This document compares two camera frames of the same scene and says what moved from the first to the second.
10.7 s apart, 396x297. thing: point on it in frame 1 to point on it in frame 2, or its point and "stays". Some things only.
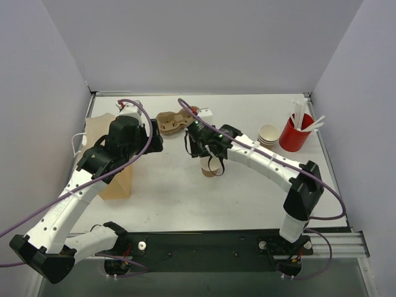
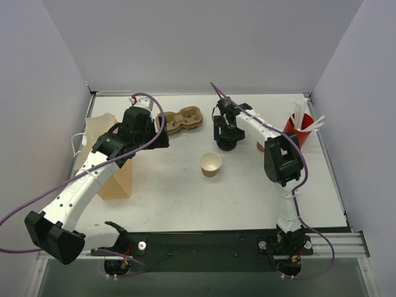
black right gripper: x=194 y=148 to x=228 y=135
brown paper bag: x=120 y=185 stays
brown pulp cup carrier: x=171 y=122 stays
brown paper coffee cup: x=215 y=164 stays
